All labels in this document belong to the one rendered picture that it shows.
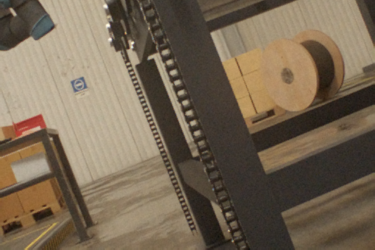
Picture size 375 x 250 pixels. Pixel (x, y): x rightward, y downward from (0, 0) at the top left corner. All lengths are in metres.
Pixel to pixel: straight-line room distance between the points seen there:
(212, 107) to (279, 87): 7.38
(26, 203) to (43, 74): 5.04
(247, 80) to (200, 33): 8.04
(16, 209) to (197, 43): 6.23
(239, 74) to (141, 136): 3.26
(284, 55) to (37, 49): 5.40
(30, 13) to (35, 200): 5.57
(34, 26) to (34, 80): 10.16
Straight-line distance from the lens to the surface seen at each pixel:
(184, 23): 1.13
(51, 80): 11.88
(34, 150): 8.69
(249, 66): 9.18
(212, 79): 1.12
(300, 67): 8.13
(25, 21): 1.77
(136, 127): 11.75
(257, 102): 9.16
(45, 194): 7.22
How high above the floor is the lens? 0.49
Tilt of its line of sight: 1 degrees up
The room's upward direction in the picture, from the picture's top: 22 degrees counter-clockwise
